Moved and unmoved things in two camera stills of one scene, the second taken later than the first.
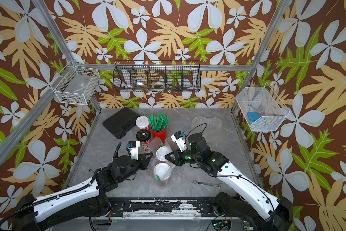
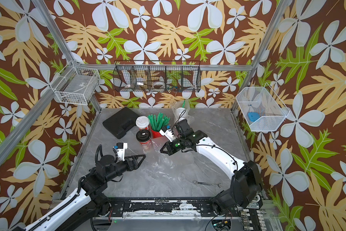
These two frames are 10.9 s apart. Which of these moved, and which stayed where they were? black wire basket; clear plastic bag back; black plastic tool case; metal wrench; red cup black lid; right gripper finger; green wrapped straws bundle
Moved: right gripper finger; clear plastic bag back
Stayed: red cup black lid; metal wrench; black wire basket; green wrapped straws bundle; black plastic tool case
